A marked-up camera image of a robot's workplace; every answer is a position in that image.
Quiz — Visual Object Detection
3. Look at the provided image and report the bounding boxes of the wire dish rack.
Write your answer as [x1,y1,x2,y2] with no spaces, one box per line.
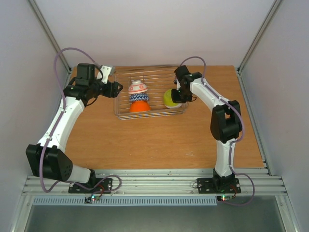
[113,65,188,120]

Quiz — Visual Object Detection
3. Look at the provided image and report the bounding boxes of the blue patterned bowl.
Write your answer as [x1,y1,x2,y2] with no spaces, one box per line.
[129,93,149,102]

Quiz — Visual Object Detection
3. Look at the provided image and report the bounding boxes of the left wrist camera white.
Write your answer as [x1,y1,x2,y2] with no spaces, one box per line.
[97,65,115,84]

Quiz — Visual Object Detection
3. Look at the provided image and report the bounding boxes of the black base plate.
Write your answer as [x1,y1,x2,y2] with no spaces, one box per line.
[197,178,241,194]
[68,178,112,194]

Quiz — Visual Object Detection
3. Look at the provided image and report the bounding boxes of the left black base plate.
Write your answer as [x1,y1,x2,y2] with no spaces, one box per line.
[68,178,112,194]

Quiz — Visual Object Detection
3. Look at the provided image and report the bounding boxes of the red patterned bowl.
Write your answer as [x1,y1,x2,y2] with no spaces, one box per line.
[128,80,148,94]

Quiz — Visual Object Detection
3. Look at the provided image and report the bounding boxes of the left controller board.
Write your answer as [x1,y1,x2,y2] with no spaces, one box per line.
[84,196,100,203]

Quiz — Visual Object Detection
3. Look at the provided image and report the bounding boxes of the grey slotted cable duct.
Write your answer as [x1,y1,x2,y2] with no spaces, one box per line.
[33,196,217,206]

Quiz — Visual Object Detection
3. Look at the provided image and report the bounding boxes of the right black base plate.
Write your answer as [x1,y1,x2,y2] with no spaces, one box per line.
[197,178,241,194]

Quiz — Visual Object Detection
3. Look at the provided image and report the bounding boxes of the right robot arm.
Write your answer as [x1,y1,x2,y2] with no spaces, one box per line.
[171,65,243,193]

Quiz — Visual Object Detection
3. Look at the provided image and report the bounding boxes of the controller board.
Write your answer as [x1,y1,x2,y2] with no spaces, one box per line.
[217,195,234,202]
[84,196,100,203]

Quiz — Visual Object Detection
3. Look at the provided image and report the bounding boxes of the yellow bowl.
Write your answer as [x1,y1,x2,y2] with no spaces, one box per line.
[163,89,182,109]

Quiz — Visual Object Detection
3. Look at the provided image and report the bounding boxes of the right controller board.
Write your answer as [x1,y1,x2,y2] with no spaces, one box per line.
[217,195,234,202]

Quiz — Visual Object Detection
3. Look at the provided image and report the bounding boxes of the white bowl orange outside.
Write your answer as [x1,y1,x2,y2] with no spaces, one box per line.
[129,101,151,113]

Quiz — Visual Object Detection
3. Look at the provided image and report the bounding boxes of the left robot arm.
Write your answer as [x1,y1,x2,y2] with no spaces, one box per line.
[26,63,123,193]

